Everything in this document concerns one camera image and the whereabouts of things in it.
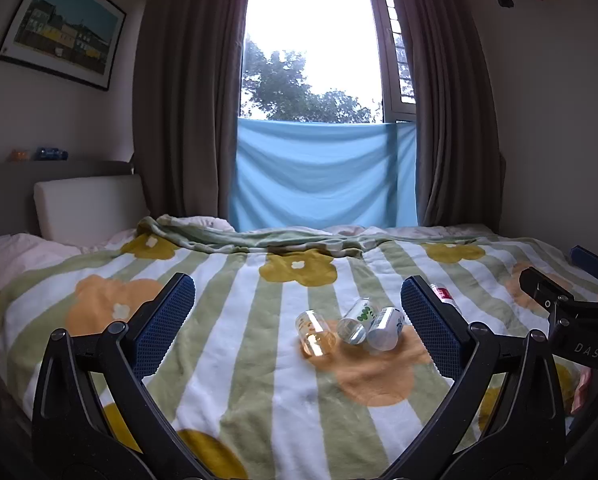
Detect clear glass cup yellow print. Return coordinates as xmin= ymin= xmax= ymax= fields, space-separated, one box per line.
xmin=295 ymin=310 xmax=338 ymax=357

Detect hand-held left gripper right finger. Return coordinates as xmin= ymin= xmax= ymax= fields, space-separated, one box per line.
xmin=384 ymin=275 xmax=568 ymax=480

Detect grey bed headboard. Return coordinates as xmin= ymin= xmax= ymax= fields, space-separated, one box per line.
xmin=0 ymin=160 xmax=137 ymax=252

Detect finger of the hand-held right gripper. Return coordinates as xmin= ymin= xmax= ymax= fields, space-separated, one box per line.
xmin=520 ymin=266 xmax=582 ymax=313
xmin=570 ymin=245 xmax=598 ymax=287

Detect white bed sheet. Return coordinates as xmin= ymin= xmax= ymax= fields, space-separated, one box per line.
xmin=0 ymin=230 xmax=140 ymax=321

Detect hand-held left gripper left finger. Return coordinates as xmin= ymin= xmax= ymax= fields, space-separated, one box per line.
xmin=31 ymin=272 xmax=215 ymax=480

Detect striped floral blanket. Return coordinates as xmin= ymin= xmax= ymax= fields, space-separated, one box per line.
xmin=0 ymin=214 xmax=598 ymax=480

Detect brown curtain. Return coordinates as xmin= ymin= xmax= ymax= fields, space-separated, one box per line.
xmin=389 ymin=0 xmax=507 ymax=228
xmin=131 ymin=0 xmax=256 ymax=231

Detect window frame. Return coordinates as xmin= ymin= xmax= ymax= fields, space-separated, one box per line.
xmin=368 ymin=0 xmax=416 ymax=126

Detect light blue hanging cloth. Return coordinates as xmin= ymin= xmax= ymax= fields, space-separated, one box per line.
xmin=229 ymin=118 xmax=420 ymax=231

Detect framed town picture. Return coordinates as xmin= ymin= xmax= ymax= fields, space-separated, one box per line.
xmin=0 ymin=0 xmax=128 ymax=92

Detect white headboard cushion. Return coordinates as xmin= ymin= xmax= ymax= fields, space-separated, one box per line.
xmin=33 ymin=174 xmax=151 ymax=241

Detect blue toy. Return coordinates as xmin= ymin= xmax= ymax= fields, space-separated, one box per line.
xmin=34 ymin=146 xmax=70 ymax=162

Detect clear glass cup green dots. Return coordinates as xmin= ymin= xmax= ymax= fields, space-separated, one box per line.
xmin=336 ymin=297 xmax=381 ymax=346

